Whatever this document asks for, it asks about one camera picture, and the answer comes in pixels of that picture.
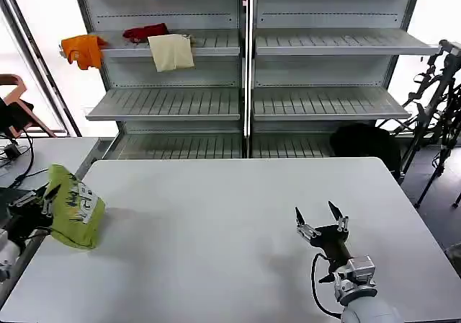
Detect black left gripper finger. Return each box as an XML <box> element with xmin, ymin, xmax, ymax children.
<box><xmin>9</xmin><ymin>189</ymin><xmax>37</xmax><ymax>209</ymax></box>
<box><xmin>42</xmin><ymin>183</ymin><xmax>63</xmax><ymax>216</ymax></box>

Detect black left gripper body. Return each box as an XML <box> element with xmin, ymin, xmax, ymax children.
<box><xmin>5</xmin><ymin>203</ymin><xmax>53</xmax><ymax>243</ymax></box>

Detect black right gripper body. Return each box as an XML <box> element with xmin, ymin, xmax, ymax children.
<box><xmin>310</xmin><ymin>224</ymin><xmax>356</xmax><ymax>267</ymax></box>

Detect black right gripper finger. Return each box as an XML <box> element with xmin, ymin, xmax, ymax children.
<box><xmin>294</xmin><ymin>206</ymin><xmax>321</xmax><ymax>239</ymax></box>
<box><xmin>327</xmin><ymin>200</ymin><xmax>349</xmax><ymax>233</ymax></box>

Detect green shirt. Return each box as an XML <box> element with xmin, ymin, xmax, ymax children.
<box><xmin>42</xmin><ymin>163</ymin><xmax>107</xmax><ymax>250</ymax></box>

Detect black power adapter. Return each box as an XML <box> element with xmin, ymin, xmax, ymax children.
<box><xmin>3</xmin><ymin>145</ymin><xmax>22</xmax><ymax>161</ymax></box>

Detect black round chair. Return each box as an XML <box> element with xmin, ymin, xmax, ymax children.
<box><xmin>329</xmin><ymin>123</ymin><xmax>403</xmax><ymax>186</ymax></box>

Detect wooden chair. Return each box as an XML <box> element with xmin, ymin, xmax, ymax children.
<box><xmin>0</xmin><ymin>74</ymin><xmax>58</xmax><ymax>139</ymax></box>

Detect grey metal shelf rack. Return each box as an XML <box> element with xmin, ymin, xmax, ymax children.
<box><xmin>59</xmin><ymin>0</ymin><xmax>442</xmax><ymax>160</ymax></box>

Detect black tripod stand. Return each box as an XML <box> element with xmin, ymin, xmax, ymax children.
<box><xmin>374</xmin><ymin>40</ymin><xmax>461</xmax><ymax>208</ymax></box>

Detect black cable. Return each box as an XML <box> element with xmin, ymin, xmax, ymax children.
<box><xmin>0</xmin><ymin>130</ymin><xmax>35</xmax><ymax>180</ymax></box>
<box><xmin>12</xmin><ymin>167</ymin><xmax>50</xmax><ymax>190</ymax></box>

